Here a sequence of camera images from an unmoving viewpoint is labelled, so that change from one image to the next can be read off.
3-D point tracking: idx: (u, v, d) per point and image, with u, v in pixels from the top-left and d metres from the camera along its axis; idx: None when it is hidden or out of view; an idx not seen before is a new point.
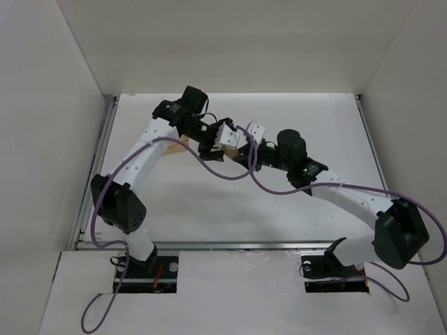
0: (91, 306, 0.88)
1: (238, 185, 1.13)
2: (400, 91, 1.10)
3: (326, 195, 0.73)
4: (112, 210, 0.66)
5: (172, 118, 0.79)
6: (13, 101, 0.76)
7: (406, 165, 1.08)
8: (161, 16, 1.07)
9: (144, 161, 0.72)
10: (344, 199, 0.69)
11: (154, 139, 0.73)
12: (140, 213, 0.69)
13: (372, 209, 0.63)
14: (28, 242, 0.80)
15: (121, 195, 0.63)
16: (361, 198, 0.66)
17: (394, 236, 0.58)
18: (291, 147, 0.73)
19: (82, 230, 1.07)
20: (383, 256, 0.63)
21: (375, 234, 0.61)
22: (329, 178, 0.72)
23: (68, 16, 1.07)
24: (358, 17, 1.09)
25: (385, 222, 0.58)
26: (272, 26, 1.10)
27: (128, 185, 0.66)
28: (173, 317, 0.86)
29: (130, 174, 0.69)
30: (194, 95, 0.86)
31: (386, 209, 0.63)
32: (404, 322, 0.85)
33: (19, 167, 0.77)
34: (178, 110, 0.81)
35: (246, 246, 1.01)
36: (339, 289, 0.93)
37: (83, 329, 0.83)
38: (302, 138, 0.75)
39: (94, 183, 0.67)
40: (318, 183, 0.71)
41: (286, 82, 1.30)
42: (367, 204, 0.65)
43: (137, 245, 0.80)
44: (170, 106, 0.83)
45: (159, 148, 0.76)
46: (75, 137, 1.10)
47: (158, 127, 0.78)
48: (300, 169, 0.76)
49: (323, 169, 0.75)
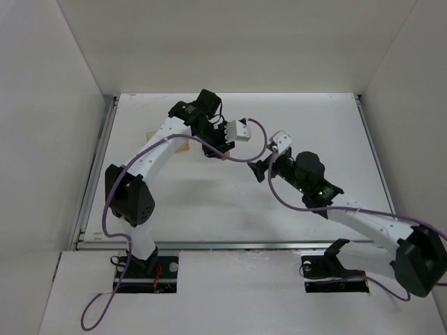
0: (91, 304, 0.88)
1: (238, 184, 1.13)
2: (400, 91, 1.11)
3: (341, 218, 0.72)
4: (123, 201, 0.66)
5: (188, 118, 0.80)
6: (12, 101, 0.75)
7: (406, 166, 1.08)
8: (161, 15, 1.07)
9: (159, 155, 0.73)
10: (362, 225, 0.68)
11: (169, 136, 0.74)
12: (149, 207, 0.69)
13: (392, 236, 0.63)
14: (28, 242, 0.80)
15: (135, 184, 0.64)
16: (380, 225, 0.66)
17: (415, 264, 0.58)
18: (311, 172, 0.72)
19: (81, 230, 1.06)
20: (403, 283, 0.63)
21: (397, 261, 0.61)
22: (346, 202, 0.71)
23: (68, 15, 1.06)
24: (358, 18, 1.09)
25: (406, 250, 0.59)
26: (272, 26, 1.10)
27: (140, 177, 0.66)
28: (174, 317, 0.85)
29: (143, 166, 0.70)
30: (209, 98, 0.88)
31: (406, 236, 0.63)
32: (404, 322, 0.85)
33: (19, 167, 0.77)
34: (193, 111, 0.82)
35: (246, 246, 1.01)
36: (339, 289, 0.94)
37: (82, 327, 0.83)
38: (322, 163, 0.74)
39: (109, 172, 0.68)
40: (334, 206, 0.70)
41: (287, 82, 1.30)
42: (385, 231, 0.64)
43: (139, 242, 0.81)
44: (185, 107, 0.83)
45: (172, 146, 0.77)
46: (75, 138, 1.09)
47: (172, 125, 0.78)
48: (316, 192, 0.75)
49: (338, 192, 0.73)
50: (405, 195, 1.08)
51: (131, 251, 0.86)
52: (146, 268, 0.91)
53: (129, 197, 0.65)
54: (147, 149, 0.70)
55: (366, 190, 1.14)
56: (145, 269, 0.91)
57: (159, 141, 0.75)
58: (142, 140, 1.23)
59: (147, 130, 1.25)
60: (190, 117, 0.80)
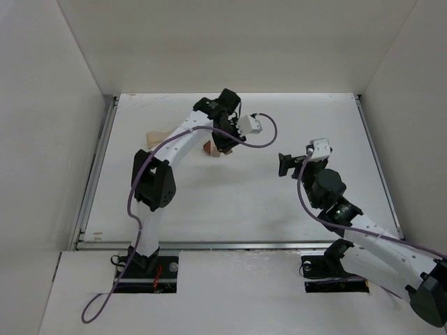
0: (92, 302, 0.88)
1: (238, 184, 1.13)
2: (400, 91, 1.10)
3: (360, 241, 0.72)
4: (148, 184, 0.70)
5: (212, 113, 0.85)
6: (12, 101, 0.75)
7: (406, 166, 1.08)
8: (161, 15, 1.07)
9: (184, 144, 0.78)
10: (382, 251, 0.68)
11: (194, 127, 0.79)
12: (170, 192, 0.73)
13: (415, 269, 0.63)
14: (28, 243, 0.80)
15: (160, 169, 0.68)
16: (402, 254, 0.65)
17: (438, 299, 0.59)
18: (332, 192, 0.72)
19: (81, 230, 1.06)
20: (420, 310, 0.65)
21: (418, 292, 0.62)
22: (365, 225, 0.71)
23: (68, 15, 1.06)
24: (358, 17, 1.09)
25: (429, 285, 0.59)
26: (272, 26, 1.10)
27: (167, 162, 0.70)
28: (173, 317, 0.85)
29: (170, 152, 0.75)
30: (230, 97, 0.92)
31: (429, 269, 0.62)
32: (404, 322, 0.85)
33: (19, 167, 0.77)
34: (217, 106, 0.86)
35: (246, 246, 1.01)
36: (339, 289, 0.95)
37: (82, 319, 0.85)
38: (343, 181, 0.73)
39: (137, 157, 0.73)
40: (355, 229, 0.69)
41: (287, 82, 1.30)
42: (408, 262, 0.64)
43: (151, 234, 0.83)
44: (209, 102, 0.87)
45: (195, 137, 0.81)
46: (75, 138, 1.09)
47: (197, 118, 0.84)
48: (334, 211, 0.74)
49: (357, 213, 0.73)
50: (405, 195, 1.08)
51: (136, 248, 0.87)
52: (144, 268, 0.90)
53: (156, 179, 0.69)
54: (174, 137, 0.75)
55: (366, 190, 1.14)
56: (144, 269, 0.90)
57: (184, 131, 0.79)
58: (142, 140, 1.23)
59: (147, 129, 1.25)
60: (214, 112, 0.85)
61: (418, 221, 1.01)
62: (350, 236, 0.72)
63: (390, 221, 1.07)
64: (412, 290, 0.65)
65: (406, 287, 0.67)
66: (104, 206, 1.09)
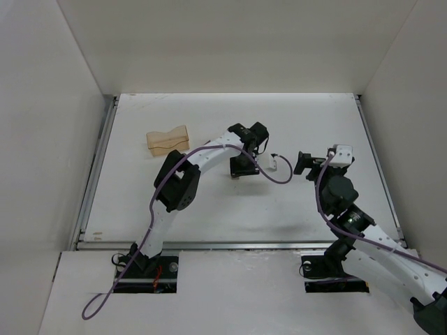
0: (93, 300, 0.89)
1: (238, 184, 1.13)
2: (400, 91, 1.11)
3: (371, 252, 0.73)
4: (173, 184, 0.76)
5: (245, 139, 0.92)
6: (12, 102, 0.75)
7: (406, 166, 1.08)
8: (161, 16, 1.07)
9: (214, 158, 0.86)
10: (393, 265, 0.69)
11: (228, 144, 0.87)
12: (188, 199, 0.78)
13: (427, 288, 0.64)
14: (28, 243, 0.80)
15: (190, 173, 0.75)
16: (415, 271, 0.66)
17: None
18: (343, 200, 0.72)
19: (81, 230, 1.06)
20: (424, 324, 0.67)
21: (427, 309, 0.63)
22: (378, 238, 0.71)
23: (69, 15, 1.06)
24: (358, 18, 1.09)
25: (441, 305, 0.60)
26: (273, 26, 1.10)
27: (196, 168, 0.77)
28: (173, 317, 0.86)
29: (200, 158, 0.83)
30: (260, 130, 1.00)
31: (442, 289, 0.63)
32: (404, 322, 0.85)
33: (19, 167, 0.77)
34: (250, 133, 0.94)
35: (246, 245, 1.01)
36: (339, 289, 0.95)
37: (82, 316, 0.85)
38: (356, 190, 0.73)
39: (170, 157, 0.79)
40: (367, 241, 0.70)
41: (287, 82, 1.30)
42: (420, 280, 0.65)
43: (159, 236, 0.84)
44: (243, 128, 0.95)
45: (225, 154, 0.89)
46: (76, 138, 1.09)
47: (230, 137, 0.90)
48: (345, 220, 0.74)
49: (369, 223, 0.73)
50: (405, 194, 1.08)
51: (142, 247, 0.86)
52: (143, 270, 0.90)
53: (182, 182, 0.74)
54: (207, 146, 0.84)
55: (366, 189, 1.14)
56: (144, 270, 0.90)
57: (217, 144, 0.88)
58: (142, 140, 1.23)
59: (147, 129, 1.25)
60: (246, 137, 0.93)
61: (418, 221, 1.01)
62: (362, 247, 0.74)
63: (390, 220, 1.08)
64: (419, 304, 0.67)
65: (413, 300, 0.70)
66: (104, 206, 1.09)
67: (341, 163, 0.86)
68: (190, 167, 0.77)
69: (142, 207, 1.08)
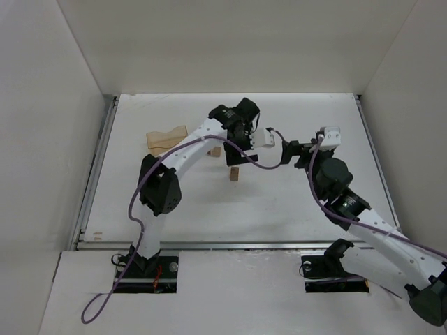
0: (91, 302, 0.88)
1: (238, 184, 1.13)
2: (400, 91, 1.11)
3: (365, 236, 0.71)
4: (154, 189, 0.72)
5: (228, 121, 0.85)
6: (12, 101, 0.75)
7: (406, 165, 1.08)
8: (160, 15, 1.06)
9: (193, 153, 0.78)
10: (389, 250, 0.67)
11: (207, 137, 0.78)
12: (175, 199, 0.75)
13: (424, 272, 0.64)
14: (29, 242, 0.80)
15: (167, 176, 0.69)
16: (411, 256, 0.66)
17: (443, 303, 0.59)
18: (338, 183, 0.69)
19: (81, 230, 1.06)
20: (416, 310, 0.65)
21: (422, 293, 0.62)
22: (374, 222, 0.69)
23: (69, 15, 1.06)
24: (357, 17, 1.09)
25: (437, 289, 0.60)
26: (272, 26, 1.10)
27: (174, 170, 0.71)
28: (173, 317, 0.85)
29: (177, 160, 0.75)
30: (248, 107, 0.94)
31: (437, 272, 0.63)
32: (404, 321, 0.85)
33: (19, 167, 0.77)
34: (233, 116, 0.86)
35: (246, 246, 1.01)
36: (339, 289, 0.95)
37: (82, 319, 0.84)
38: (350, 172, 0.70)
39: (145, 160, 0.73)
40: (365, 227, 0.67)
41: (287, 81, 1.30)
42: (417, 264, 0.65)
43: (154, 237, 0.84)
44: (225, 111, 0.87)
45: (207, 146, 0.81)
46: (75, 138, 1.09)
47: (209, 125, 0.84)
48: (340, 204, 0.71)
49: (364, 207, 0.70)
50: (405, 194, 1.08)
51: (139, 246, 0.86)
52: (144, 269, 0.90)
53: (160, 185, 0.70)
54: (184, 145, 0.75)
55: (366, 189, 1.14)
56: (144, 269, 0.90)
57: (196, 138, 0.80)
58: (142, 140, 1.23)
59: (148, 130, 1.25)
60: (229, 121, 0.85)
61: (418, 221, 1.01)
62: (357, 232, 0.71)
63: (390, 220, 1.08)
64: (415, 291, 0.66)
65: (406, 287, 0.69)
66: (104, 206, 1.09)
67: (328, 146, 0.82)
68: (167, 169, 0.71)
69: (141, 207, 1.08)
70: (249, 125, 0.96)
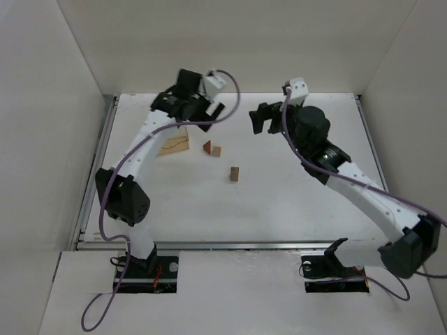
0: (91, 306, 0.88)
1: (238, 184, 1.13)
2: (399, 90, 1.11)
3: (343, 189, 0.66)
4: (118, 202, 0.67)
5: (171, 109, 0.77)
6: (12, 101, 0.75)
7: (406, 165, 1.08)
8: (161, 15, 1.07)
9: (147, 153, 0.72)
10: (365, 202, 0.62)
11: (154, 132, 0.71)
12: (144, 205, 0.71)
13: (397, 223, 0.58)
14: (29, 241, 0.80)
15: (126, 187, 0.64)
16: (387, 207, 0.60)
17: (413, 253, 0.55)
18: (314, 130, 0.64)
19: (81, 230, 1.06)
20: (388, 264, 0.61)
21: (394, 246, 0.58)
22: (353, 174, 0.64)
23: (69, 15, 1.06)
24: (357, 17, 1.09)
25: (410, 240, 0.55)
26: (272, 26, 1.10)
27: (132, 179, 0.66)
28: (173, 317, 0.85)
29: (131, 165, 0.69)
30: (188, 77, 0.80)
31: (413, 225, 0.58)
32: (404, 321, 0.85)
33: (19, 167, 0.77)
34: (175, 102, 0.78)
35: (246, 246, 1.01)
36: (339, 289, 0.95)
37: (83, 327, 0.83)
38: (327, 119, 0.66)
39: (98, 179, 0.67)
40: (342, 177, 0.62)
41: (287, 80, 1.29)
42: (392, 216, 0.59)
43: (142, 240, 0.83)
44: (166, 98, 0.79)
45: (159, 140, 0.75)
46: (75, 138, 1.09)
47: (156, 118, 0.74)
48: (320, 155, 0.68)
49: (345, 160, 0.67)
50: (405, 194, 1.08)
51: (130, 251, 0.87)
52: (147, 266, 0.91)
53: (123, 199, 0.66)
54: (136, 149, 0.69)
55: None
56: (147, 268, 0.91)
57: (144, 137, 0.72)
58: None
59: None
60: (172, 109, 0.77)
61: None
62: (335, 185, 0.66)
63: None
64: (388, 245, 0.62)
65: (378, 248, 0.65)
66: None
67: (299, 98, 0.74)
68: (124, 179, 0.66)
69: None
70: (201, 84, 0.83)
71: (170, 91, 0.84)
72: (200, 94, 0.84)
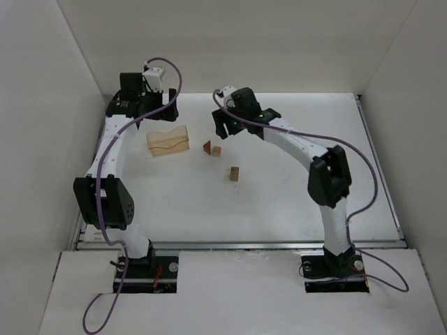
0: (91, 306, 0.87)
1: (238, 184, 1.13)
2: (399, 90, 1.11)
3: (275, 138, 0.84)
4: (104, 207, 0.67)
5: (127, 111, 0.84)
6: (12, 101, 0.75)
7: (406, 165, 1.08)
8: (161, 15, 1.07)
9: (118, 151, 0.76)
10: (289, 145, 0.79)
11: (121, 130, 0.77)
12: (130, 205, 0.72)
13: (310, 153, 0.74)
14: (29, 241, 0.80)
15: (111, 186, 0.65)
16: (302, 144, 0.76)
17: (323, 176, 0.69)
18: (240, 96, 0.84)
19: (81, 230, 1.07)
20: (313, 195, 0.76)
21: (310, 175, 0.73)
22: (280, 125, 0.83)
23: (69, 15, 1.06)
24: (357, 17, 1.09)
25: (318, 165, 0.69)
26: (272, 25, 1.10)
27: (112, 177, 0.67)
28: (173, 317, 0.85)
29: (109, 165, 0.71)
30: (130, 80, 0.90)
31: (322, 155, 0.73)
32: (404, 321, 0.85)
33: (19, 167, 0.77)
34: (129, 104, 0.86)
35: (246, 246, 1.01)
36: (339, 289, 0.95)
37: (85, 330, 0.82)
38: (251, 90, 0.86)
39: (78, 190, 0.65)
40: (270, 127, 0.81)
41: (286, 80, 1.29)
42: (306, 149, 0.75)
43: (137, 241, 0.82)
44: (119, 103, 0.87)
45: (125, 140, 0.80)
46: (75, 137, 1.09)
47: (116, 123, 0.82)
48: (257, 116, 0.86)
49: (276, 117, 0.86)
50: (405, 194, 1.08)
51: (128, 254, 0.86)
52: (149, 264, 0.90)
53: (110, 201, 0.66)
54: (108, 149, 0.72)
55: (366, 189, 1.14)
56: (149, 265, 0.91)
57: (112, 139, 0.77)
58: (142, 141, 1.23)
59: (148, 130, 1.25)
60: (129, 109, 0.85)
61: (418, 221, 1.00)
62: (270, 135, 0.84)
63: (390, 220, 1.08)
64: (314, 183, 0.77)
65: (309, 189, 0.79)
66: None
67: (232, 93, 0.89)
68: (105, 181, 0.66)
69: (141, 207, 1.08)
70: (143, 81, 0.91)
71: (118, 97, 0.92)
72: (147, 91, 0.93)
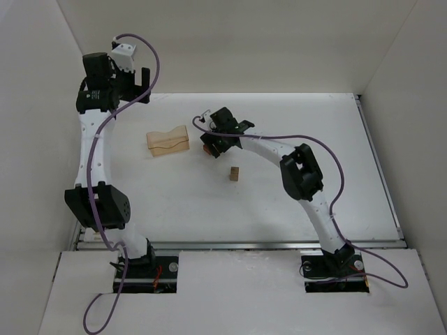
0: (91, 306, 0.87)
1: (238, 184, 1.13)
2: (399, 89, 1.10)
3: (251, 146, 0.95)
4: (99, 212, 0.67)
5: (101, 104, 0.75)
6: (12, 101, 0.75)
7: (406, 165, 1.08)
8: (161, 16, 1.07)
9: (103, 151, 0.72)
10: (262, 149, 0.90)
11: (99, 130, 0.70)
12: (126, 203, 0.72)
13: (279, 153, 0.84)
14: (28, 242, 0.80)
15: (105, 193, 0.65)
16: (273, 146, 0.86)
17: (293, 172, 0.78)
18: (215, 115, 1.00)
19: (82, 230, 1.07)
20: (290, 191, 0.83)
21: (283, 173, 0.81)
22: (253, 132, 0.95)
23: (69, 15, 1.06)
24: (356, 17, 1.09)
25: (287, 162, 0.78)
26: (272, 25, 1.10)
27: (103, 184, 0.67)
28: (173, 318, 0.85)
29: (96, 171, 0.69)
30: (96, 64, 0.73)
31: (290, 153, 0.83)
32: (404, 321, 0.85)
33: (19, 167, 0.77)
34: (100, 94, 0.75)
35: (246, 246, 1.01)
36: (339, 288, 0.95)
37: (86, 330, 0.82)
38: (224, 107, 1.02)
39: (72, 202, 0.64)
40: (245, 136, 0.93)
41: (286, 80, 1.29)
42: (276, 150, 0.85)
43: (135, 239, 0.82)
44: (89, 94, 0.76)
45: (106, 139, 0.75)
46: (75, 138, 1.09)
47: (93, 119, 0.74)
48: (234, 128, 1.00)
49: (248, 126, 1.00)
50: (405, 194, 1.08)
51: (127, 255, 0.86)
52: (149, 262, 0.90)
53: (106, 207, 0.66)
54: (92, 154, 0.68)
55: (366, 190, 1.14)
56: (149, 263, 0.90)
57: (92, 141, 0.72)
58: (142, 141, 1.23)
59: (148, 130, 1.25)
60: (101, 102, 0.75)
61: (418, 221, 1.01)
62: (247, 144, 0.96)
63: (390, 220, 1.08)
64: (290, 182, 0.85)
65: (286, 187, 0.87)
66: None
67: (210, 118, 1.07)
68: (96, 188, 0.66)
69: (140, 207, 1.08)
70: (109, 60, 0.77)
71: (86, 85, 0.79)
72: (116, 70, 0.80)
